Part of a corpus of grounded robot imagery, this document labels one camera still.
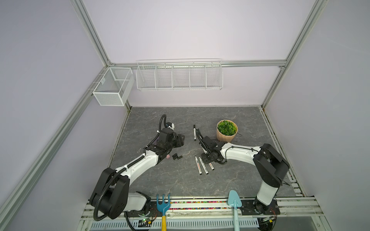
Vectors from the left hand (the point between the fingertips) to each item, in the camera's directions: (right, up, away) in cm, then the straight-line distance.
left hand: (181, 137), depth 87 cm
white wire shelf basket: (+6, +44, +16) cm, 47 cm away
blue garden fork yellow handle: (-9, -35, -13) cm, 38 cm away
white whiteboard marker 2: (+18, -17, +1) cm, 25 cm away
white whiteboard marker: (+14, -18, +2) cm, 22 cm away
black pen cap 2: (-1, -13, +5) cm, 14 cm away
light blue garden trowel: (+28, -31, -12) cm, 44 cm away
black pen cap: (-5, -12, +7) cm, 15 cm away
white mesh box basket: (-49, +35, +16) cm, 63 cm away
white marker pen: (+10, -18, +2) cm, 20 cm away
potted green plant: (+28, +4, +5) cm, 29 cm away
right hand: (+15, -13, +6) cm, 21 cm away
